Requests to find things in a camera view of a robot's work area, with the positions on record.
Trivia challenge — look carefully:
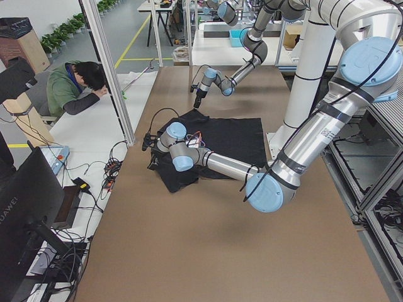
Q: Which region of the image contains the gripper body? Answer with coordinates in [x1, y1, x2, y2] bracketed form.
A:
[195, 89, 205, 106]
[147, 143, 164, 170]

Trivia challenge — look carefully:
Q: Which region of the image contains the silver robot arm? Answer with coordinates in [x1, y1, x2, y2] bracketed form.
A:
[143, 1, 402, 213]
[191, 1, 307, 109]

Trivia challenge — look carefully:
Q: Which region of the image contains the grey orange usb hub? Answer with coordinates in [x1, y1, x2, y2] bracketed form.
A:
[102, 178, 115, 191]
[104, 160, 122, 175]

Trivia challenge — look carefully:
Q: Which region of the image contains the blue plastic bin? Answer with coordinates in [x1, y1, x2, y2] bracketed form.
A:
[229, 28, 249, 50]

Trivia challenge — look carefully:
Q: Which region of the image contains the black power adapter brick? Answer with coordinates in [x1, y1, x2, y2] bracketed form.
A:
[72, 177, 90, 194]

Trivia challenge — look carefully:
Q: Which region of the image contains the teach pendant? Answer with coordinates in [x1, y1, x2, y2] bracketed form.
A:
[40, 145, 70, 175]

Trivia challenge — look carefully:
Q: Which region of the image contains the person in green jacket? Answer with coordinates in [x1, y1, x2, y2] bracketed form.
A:
[46, 60, 108, 118]

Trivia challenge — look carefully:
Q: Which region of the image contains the cardboard box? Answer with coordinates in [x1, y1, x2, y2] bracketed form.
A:
[283, 25, 303, 50]

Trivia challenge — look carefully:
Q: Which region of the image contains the black Huawei monitor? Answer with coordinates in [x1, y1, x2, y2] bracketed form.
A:
[1, 147, 69, 301]

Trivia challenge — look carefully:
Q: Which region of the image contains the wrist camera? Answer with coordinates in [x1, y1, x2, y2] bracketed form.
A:
[190, 84, 198, 93]
[142, 133, 158, 152]

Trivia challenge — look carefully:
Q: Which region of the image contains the green handled reacher tool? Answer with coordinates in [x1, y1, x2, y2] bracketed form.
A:
[122, 58, 155, 100]

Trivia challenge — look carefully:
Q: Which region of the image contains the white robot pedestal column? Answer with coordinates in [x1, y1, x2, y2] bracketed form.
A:
[269, 1, 335, 159]

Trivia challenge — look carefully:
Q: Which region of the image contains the aluminium frame post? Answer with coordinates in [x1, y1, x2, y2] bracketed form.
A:
[79, 0, 136, 147]

